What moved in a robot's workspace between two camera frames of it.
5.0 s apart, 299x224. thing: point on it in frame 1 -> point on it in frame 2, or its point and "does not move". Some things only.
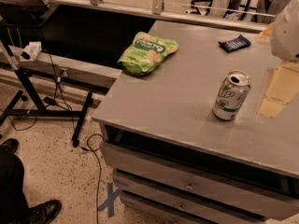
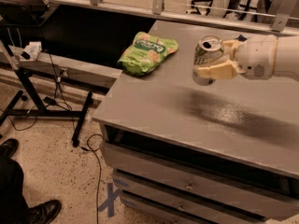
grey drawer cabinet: (173, 161) does not move
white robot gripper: (286, 35) -> (257, 57)
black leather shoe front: (44, 213) does not move
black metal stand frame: (43, 110) does not move
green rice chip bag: (144, 54) does not move
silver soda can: (232, 95) -> (208, 49)
